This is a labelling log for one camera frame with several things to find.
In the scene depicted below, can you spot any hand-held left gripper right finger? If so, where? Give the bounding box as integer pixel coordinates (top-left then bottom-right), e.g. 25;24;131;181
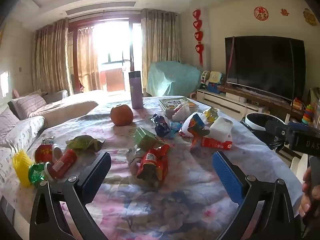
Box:
212;151;294;240

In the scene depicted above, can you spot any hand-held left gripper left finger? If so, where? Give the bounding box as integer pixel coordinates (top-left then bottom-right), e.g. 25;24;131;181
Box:
29;151;112;240

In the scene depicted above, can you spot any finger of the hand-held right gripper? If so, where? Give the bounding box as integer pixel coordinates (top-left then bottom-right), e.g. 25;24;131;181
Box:
264;119;291;143

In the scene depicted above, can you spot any white rimmed trash bin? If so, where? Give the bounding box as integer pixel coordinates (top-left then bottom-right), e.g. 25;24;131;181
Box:
240;112;292;155

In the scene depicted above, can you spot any yellow snack wrapper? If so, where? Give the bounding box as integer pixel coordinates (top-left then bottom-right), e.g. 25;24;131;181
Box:
204;107;219;123

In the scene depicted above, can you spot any blue cheese stick packet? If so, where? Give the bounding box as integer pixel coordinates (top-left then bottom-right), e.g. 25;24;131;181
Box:
170;122;183;139

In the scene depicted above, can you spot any white plastic bag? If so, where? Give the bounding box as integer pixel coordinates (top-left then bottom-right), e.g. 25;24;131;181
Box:
172;104;191;122

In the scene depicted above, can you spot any person's right hand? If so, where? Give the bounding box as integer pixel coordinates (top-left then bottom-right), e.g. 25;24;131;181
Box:
299;166;313;218

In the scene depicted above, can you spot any red bottle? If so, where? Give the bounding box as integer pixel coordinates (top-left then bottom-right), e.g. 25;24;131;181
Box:
47;149;78;180

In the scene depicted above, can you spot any green crumpled wrapper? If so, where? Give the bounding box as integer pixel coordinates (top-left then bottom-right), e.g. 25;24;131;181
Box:
66;135;104;153

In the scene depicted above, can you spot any beige bag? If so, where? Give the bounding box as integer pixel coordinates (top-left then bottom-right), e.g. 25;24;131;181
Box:
310;87;320;105

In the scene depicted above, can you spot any red and white tissue pack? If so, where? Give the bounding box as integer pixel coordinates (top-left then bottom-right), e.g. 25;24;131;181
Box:
201;116;233;151

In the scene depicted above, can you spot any red snack bag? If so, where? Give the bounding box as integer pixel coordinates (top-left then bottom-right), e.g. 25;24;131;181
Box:
136;144;170;182

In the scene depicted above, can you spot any red round tin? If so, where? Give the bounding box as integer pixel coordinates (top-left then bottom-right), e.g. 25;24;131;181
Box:
34;144;63;164

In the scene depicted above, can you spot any white TV cabinet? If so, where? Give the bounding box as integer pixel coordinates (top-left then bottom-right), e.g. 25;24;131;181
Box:
196;85;308;122

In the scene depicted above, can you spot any green foil wrapper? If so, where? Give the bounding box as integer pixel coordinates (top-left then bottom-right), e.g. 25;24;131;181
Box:
28;162;47;188

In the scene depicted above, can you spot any orange and blue snack bag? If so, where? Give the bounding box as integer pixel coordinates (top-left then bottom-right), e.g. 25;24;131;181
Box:
179;112;210;153

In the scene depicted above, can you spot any green snack box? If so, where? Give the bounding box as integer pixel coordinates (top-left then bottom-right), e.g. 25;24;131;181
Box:
133;127;165;152

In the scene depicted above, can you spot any black television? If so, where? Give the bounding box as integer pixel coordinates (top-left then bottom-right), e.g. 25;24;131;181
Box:
224;36;307;102

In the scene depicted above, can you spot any orange fruit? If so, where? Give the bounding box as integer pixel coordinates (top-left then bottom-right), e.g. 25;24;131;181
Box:
110;104;134;126

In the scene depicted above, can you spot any sofa with floral cover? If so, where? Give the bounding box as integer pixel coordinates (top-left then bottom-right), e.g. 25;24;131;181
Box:
0;89;99;180

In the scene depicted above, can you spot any blue toy base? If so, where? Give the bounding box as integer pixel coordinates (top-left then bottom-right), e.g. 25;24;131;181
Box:
206;82;224;93

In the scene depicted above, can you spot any dark blue snack wrapper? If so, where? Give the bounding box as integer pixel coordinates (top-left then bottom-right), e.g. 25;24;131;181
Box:
151;114;172;138

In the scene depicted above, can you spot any pink rod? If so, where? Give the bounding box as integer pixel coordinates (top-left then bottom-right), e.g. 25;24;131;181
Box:
230;37;236;82

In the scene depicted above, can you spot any stack of picture books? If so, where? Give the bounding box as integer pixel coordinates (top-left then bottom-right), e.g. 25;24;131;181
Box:
158;97;200;118

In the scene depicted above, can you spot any purple thermos bottle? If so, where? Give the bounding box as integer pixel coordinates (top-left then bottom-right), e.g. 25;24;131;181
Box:
128;71;143;110

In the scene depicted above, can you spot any striped pink pillow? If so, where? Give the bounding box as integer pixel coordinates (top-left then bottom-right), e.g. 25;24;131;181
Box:
11;94;47;120
0;109;20;145

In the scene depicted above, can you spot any red hanging towel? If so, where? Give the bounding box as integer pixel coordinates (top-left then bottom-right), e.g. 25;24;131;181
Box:
100;68;125;92

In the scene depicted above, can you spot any teal covered furniture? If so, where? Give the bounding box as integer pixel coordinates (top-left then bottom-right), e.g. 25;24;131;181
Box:
146;61;202;98

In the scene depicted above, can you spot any sheer orange curtain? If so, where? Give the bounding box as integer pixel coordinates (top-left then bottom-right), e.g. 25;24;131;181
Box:
75;27;100;90

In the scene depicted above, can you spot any red hanging heart decoration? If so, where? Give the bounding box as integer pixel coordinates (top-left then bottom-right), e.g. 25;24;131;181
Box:
192;9;205;67

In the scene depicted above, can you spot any beige curtain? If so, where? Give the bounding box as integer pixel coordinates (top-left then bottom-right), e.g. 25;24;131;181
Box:
32;19;73;93
141;9;182;97

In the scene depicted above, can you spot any ceiling air vent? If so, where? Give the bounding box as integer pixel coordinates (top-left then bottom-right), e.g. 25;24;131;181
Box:
66;1;137;15

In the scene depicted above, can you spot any rainbow stacking ring toy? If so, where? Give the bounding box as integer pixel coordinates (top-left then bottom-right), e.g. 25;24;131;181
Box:
302;104;314;125

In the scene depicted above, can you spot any golden wall decal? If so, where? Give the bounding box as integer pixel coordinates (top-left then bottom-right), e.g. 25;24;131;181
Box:
303;8;318;27

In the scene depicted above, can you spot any round red wall decal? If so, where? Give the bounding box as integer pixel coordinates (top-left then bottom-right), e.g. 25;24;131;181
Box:
254;6;269;20

